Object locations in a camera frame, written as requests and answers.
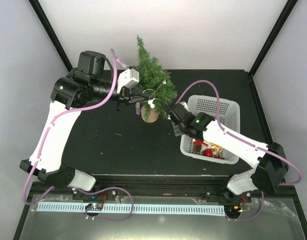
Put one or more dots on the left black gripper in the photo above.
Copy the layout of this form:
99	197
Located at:
125	94

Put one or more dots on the small green christmas tree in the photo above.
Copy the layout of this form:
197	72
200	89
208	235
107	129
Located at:
155	81

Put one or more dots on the white plastic basket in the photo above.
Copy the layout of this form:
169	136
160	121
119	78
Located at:
229	116

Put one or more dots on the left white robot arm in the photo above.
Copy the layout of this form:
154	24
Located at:
90	85

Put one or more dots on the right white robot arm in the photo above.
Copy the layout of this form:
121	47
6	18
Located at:
267	161

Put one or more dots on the pile of christmas ornaments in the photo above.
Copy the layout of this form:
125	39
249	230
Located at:
208	149

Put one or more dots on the right circuit board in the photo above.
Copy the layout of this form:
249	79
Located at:
233	208

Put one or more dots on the circuit board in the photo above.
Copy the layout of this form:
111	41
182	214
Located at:
94	207
233	208

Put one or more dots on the left circuit board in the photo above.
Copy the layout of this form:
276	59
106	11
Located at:
94	207

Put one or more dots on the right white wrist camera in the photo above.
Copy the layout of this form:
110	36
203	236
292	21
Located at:
177	128

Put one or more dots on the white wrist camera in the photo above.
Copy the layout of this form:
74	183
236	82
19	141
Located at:
177	128
128	78

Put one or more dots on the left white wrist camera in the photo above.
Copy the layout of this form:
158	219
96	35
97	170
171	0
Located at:
128	78

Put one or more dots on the black aluminium rail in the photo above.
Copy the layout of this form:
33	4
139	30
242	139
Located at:
205	187

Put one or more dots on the left black frame post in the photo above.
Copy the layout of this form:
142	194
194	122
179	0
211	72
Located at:
40	13

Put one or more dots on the black frame post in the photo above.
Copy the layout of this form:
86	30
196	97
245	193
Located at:
276	29
40	13

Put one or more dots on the white slotted cable duct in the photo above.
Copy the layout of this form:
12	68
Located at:
126	208

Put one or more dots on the right black frame post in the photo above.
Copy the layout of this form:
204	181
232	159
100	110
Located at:
276	29

